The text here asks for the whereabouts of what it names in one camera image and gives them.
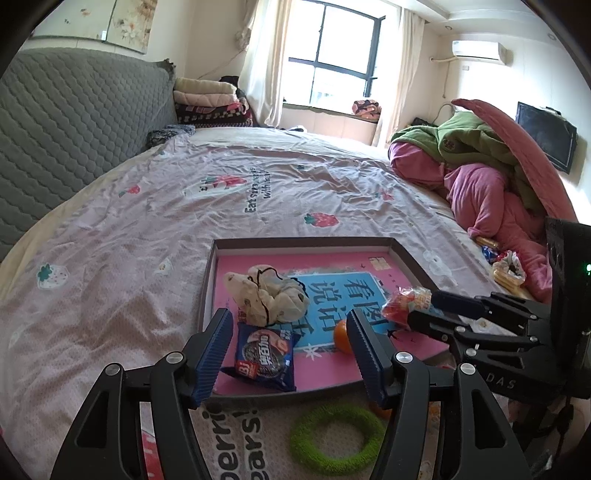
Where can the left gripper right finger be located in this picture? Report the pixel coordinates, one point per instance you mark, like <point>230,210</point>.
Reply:
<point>475,439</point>

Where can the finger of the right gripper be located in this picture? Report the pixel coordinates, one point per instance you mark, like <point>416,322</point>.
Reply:
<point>497,307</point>
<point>447,330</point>

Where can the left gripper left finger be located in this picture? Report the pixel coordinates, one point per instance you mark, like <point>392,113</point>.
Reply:
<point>105,438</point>

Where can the orange tangerine front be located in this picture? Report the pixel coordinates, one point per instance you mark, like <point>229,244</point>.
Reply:
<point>341,338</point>

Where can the orange tangerine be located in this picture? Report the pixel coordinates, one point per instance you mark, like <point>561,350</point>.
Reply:
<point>341,338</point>
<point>379,411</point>

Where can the red white egg toy packet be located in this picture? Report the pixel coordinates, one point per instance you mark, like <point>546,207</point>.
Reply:
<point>403,301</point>

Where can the blue Oreo cookie packet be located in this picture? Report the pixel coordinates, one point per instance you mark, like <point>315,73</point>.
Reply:
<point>264,357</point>

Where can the cream fabric scrunchie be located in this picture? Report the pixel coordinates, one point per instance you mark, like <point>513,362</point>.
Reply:
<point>265,298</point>

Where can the snack wrappers pile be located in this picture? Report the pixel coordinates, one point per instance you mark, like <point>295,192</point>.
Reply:
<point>507,270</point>

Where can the orange tangerine near box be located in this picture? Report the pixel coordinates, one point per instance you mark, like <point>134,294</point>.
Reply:
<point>379,411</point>

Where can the pink crumpled quilt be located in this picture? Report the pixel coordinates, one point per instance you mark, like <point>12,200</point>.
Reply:
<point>483,205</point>

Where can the grey shallow cardboard box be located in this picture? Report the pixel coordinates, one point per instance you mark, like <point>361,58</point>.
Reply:
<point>233,391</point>

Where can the pink strawberry bear bedsheet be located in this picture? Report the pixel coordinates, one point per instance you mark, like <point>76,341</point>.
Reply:
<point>116,271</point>

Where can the green crumpled blanket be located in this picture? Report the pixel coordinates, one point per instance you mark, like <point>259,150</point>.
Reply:
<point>466,139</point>

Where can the small bag on windowsill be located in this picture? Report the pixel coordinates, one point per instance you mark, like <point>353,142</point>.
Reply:
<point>367,109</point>

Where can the white air conditioner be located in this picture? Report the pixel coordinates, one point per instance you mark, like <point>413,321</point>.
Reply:
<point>480,50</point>

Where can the right cream curtain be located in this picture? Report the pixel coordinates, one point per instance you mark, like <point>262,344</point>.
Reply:
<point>399,55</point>

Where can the cream curtain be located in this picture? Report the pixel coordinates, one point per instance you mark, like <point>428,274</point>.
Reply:
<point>264,39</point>
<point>399,55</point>

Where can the dark patterned cloth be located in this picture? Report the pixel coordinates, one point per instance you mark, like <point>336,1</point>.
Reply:
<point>160,136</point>

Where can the grey quilted headboard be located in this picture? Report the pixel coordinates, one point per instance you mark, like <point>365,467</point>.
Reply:
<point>69,116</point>

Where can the folded blankets stack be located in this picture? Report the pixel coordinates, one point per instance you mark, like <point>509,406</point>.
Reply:
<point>209,103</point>

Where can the left cream curtain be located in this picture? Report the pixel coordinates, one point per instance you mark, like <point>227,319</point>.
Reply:
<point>264,39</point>

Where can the wall mounted black television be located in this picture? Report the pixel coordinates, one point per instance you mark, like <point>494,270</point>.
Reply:
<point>554,135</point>

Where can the window with dark frame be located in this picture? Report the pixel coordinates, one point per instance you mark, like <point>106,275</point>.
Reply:
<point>332,53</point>

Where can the floral wall painting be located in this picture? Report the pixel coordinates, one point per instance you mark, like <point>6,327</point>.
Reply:
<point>124,23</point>

